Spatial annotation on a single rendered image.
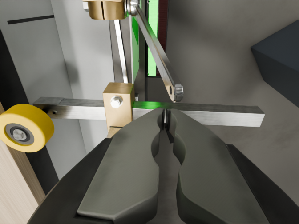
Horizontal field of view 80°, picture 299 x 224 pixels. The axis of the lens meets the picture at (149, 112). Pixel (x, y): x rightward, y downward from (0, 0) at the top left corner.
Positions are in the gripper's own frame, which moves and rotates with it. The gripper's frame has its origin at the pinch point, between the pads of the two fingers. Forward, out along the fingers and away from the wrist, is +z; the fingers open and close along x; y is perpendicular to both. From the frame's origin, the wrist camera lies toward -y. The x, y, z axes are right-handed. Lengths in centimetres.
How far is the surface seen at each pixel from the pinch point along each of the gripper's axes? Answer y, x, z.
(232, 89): 42, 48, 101
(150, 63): 5.9, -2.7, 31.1
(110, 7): -5.8, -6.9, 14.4
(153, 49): -3.1, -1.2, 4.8
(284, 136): 79, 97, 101
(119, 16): -4.8, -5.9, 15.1
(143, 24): -4.5, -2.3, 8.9
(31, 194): 29.3, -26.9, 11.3
